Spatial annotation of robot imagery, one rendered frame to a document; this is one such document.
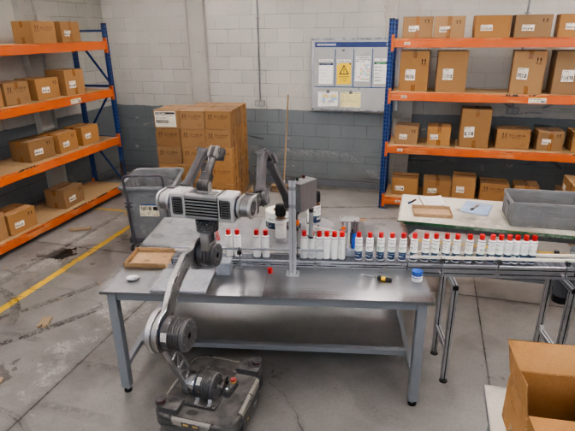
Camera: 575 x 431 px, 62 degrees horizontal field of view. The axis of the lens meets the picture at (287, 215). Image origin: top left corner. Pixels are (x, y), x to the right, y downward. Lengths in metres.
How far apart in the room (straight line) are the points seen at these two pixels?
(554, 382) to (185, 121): 5.47
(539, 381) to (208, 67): 6.82
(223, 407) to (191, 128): 4.36
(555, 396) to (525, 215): 2.28
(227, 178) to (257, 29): 2.39
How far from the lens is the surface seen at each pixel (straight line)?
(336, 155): 7.71
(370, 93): 7.34
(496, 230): 4.39
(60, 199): 7.06
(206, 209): 2.73
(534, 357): 2.38
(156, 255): 3.69
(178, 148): 6.85
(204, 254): 2.85
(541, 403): 2.46
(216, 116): 6.57
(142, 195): 5.52
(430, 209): 4.65
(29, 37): 6.72
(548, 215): 4.51
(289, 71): 7.68
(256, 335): 3.75
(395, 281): 3.25
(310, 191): 3.10
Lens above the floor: 2.37
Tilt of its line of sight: 21 degrees down
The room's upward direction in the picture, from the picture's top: 1 degrees counter-clockwise
